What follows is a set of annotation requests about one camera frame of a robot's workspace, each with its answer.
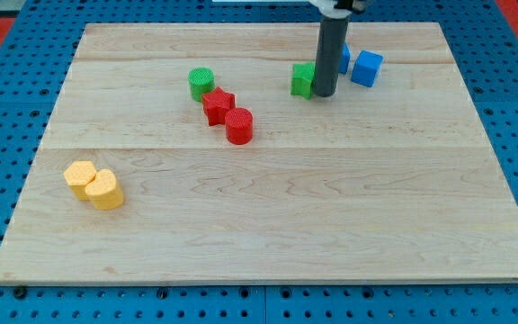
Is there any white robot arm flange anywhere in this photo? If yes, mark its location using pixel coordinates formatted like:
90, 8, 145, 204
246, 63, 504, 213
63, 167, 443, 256
308, 0, 375, 19

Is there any red cylinder block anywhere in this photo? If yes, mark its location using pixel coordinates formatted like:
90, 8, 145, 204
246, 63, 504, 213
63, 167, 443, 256
225, 108, 254, 145

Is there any red star block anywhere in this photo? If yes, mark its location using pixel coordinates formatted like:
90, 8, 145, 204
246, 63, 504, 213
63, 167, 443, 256
201, 86, 236, 126

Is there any light wooden board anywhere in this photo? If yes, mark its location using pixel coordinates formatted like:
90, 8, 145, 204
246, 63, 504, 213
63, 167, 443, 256
0, 22, 518, 286

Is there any green star block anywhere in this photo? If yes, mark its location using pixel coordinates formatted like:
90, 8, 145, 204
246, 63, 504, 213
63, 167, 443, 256
290, 62, 315, 100

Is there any green cylinder block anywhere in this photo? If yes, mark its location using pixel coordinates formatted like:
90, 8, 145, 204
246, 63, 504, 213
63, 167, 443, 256
188, 67, 215, 102

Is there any blue block behind rod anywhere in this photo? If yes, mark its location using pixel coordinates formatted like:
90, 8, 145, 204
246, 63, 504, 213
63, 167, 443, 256
338, 43, 351, 75

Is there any blue cube block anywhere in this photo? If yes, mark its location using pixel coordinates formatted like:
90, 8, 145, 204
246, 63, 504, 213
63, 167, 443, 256
351, 50, 384, 87

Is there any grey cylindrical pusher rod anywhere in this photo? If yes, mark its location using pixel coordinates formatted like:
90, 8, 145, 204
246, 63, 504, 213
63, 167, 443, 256
313, 15, 350, 97

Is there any yellow heart block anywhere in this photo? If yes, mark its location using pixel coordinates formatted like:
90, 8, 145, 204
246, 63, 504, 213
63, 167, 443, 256
85, 169, 125, 211

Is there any yellow hexagon block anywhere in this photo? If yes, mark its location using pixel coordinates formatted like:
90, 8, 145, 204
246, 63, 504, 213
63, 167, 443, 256
63, 160, 97, 201

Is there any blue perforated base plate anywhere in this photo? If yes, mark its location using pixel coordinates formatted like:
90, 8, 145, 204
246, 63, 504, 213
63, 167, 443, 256
0, 0, 518, 323

